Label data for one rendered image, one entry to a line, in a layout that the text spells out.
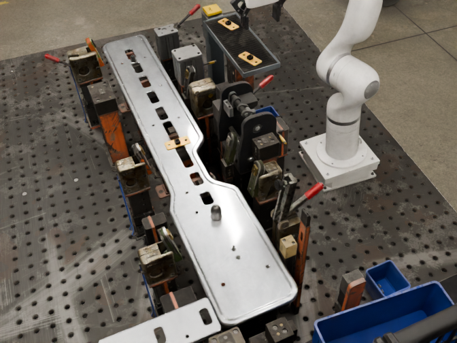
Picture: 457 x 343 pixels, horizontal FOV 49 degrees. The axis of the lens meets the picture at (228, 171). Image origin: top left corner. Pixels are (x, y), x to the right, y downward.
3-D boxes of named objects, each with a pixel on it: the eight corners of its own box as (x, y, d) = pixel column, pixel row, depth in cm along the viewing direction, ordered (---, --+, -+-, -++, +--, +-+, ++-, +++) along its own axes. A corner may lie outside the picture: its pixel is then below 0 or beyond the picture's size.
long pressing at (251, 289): (94, 47, 212) (93, 44, 211) (145, 34, 218) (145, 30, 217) (222, 331, 125) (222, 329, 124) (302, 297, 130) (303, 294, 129)
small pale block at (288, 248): (275, 305, 160) (279, 238, 134) (285, 301, 161) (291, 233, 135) (280, 314, 158) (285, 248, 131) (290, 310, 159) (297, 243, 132)
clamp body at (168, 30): (161, 96, 234) (149, 27, 208) (183, 89, 237) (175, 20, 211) (167, 108, 228) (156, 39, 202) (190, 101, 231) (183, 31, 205)
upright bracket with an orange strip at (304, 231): (290, 307, 160) (301, 208, 123) (294, 305, 160) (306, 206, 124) (294, 314, 158) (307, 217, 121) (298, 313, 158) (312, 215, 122)
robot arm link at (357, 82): (344, 99, 187) (347, 43, 170) (381, 124, 176) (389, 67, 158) (319, 113, 183) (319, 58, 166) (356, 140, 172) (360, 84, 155)
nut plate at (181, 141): (167, 150, 167) (166, 148, 166) (164, 143, 169) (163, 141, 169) (191, 143, 169) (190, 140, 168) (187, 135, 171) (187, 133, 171)
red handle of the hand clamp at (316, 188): (272, 213, 139) (317, 177, 136) (275, 216, 141) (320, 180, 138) (279, 224, 137) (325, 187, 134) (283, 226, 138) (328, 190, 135)
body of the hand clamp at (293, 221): (268, 280, 167) (271, 214, 141) (287, 272, 168) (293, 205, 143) (277, 294, 163) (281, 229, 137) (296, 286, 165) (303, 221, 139)
